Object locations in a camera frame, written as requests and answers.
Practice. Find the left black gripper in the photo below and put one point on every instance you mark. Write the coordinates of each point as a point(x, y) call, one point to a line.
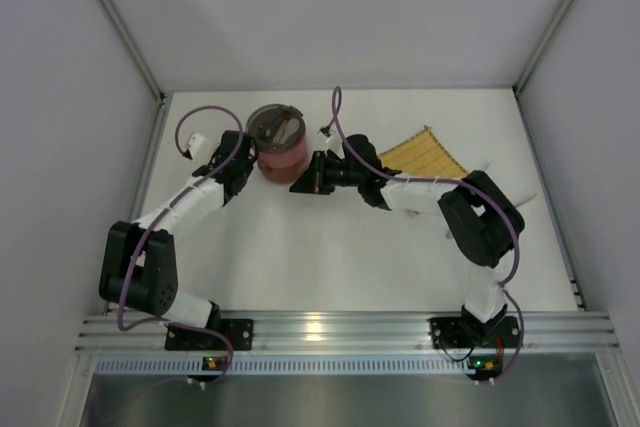
point(245, 151)

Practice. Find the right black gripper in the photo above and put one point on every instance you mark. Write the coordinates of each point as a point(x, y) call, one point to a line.
point(320, 173)

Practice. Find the pink steel-lined pot with handles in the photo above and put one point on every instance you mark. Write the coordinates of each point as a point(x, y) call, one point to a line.
point(280, 156)

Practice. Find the grey transparent lid with handles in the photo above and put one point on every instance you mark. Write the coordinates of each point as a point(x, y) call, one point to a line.
point(272, 112)

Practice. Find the metal tongs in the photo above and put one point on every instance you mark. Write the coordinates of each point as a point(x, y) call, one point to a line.
point(517, 189)

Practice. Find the cream small stick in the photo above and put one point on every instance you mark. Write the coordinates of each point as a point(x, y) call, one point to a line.
point(270, 129)

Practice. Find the cream small spoon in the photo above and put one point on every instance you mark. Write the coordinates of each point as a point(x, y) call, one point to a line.
point(288, 130)

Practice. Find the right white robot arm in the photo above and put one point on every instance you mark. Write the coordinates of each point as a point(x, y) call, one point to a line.
point(484, 224)

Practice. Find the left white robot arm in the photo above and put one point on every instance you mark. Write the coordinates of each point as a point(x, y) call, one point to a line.
point(140, 267)

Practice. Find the dark red steel-lined pot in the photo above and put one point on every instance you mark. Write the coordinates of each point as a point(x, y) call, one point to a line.
point(286, 175)

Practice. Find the bamboo serving mat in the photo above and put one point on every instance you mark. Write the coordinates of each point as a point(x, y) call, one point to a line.
point(423, 155)

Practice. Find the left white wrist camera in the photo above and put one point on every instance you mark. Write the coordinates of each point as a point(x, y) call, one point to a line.
point(197, 147)

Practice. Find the left black base bracket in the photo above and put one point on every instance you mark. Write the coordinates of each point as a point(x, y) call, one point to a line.
point(238, 332)

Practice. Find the black base bracket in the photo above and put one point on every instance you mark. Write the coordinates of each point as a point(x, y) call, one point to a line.
point(447, 333)
point(238, 332)

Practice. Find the right black base bracket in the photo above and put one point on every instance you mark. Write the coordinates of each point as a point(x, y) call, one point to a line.
point(447, 333)

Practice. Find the aluminium mounting rail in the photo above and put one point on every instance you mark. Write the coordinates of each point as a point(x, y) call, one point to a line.
point(309, 343)

